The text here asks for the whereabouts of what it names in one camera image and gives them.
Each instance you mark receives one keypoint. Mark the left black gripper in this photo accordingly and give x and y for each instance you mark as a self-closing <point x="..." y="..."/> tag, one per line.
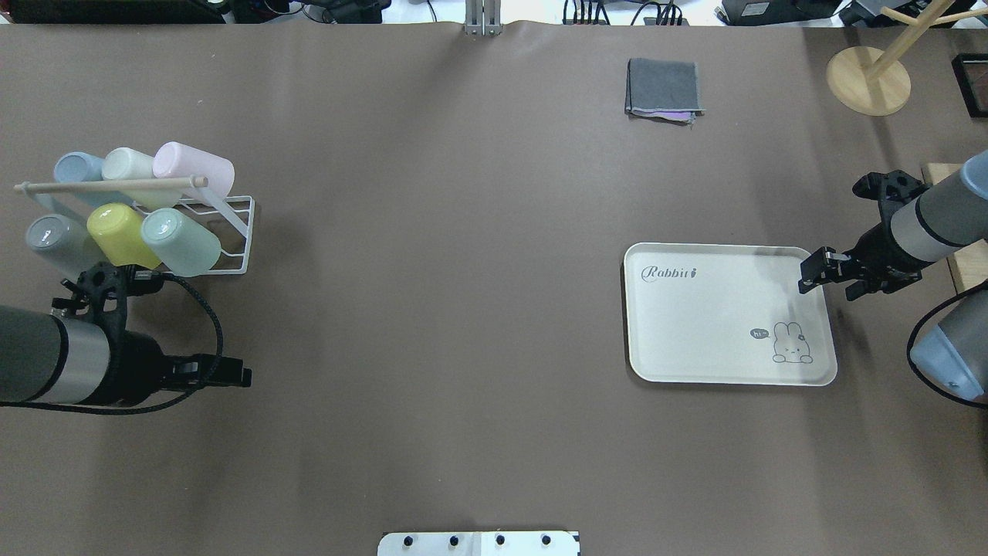
<point x="137" y="371"/>

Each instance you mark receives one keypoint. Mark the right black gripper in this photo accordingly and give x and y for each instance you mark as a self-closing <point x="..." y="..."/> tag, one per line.
<point x="876" y="245"/>

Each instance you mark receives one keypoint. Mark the cream rabbit tray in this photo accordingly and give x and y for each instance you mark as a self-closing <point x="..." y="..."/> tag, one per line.
<point x="725" y="314"/>

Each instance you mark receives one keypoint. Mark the green cup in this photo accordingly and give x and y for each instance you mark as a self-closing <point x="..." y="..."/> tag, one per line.
<point x="187" y="248"/>

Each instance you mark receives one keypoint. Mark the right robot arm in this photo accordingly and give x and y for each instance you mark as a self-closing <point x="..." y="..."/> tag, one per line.
<point x="921" y="225"/>

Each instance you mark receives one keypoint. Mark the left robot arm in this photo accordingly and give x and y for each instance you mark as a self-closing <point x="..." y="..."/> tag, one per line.
<point x="48" y="360"/>

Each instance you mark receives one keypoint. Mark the yellow cup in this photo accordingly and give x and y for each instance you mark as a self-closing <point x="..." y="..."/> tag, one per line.
<point x="116" y="229"/>

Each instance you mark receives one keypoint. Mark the grey cup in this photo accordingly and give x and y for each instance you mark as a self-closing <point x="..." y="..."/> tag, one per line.
<point x="65" y="244"/>

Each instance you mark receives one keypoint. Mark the pink cup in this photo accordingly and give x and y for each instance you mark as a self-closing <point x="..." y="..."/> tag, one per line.
<point x="176" y="160"/>

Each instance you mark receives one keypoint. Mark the cream white cup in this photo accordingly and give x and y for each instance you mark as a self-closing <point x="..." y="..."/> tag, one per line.
<point x="124" y="163"/>

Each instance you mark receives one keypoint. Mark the dark square tray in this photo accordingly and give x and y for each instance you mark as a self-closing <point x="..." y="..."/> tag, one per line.
<point x="970" y="70"/>

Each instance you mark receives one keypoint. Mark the light blue cup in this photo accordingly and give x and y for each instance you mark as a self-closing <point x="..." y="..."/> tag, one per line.
<point x="78" y="166"/>

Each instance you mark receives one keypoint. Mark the wooden cutting board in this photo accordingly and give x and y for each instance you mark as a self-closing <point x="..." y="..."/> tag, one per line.
<point x="968" y="266"/>

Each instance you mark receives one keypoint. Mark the wooden mug tree stand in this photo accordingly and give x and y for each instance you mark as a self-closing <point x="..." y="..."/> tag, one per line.
<point x="872" y="81"/>

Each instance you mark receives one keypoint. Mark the grey folded cloth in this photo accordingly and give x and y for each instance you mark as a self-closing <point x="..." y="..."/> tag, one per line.
<point x="663" y="89"/>

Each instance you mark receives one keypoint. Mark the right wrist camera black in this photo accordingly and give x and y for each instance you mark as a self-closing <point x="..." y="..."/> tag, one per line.
<point x="891" y="191"/>

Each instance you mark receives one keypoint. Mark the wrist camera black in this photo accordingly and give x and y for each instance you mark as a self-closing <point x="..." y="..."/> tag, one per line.
<point x="891" y="191"/>
<point x="99" y="295"/>

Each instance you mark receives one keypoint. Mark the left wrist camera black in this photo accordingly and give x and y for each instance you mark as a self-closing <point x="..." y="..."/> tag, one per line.
<point x="99" y="295"/>

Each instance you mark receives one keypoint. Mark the white wire cup rack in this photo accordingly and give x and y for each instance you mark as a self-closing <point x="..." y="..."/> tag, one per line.
<point x="231" y="219"/>

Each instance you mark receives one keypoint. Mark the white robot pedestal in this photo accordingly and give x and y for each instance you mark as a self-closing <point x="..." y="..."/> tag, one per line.
<point x="480" y="543"/>

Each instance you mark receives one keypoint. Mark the aluminium frame post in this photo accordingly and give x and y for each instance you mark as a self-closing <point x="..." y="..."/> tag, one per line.
<point x="483" y="18"/>

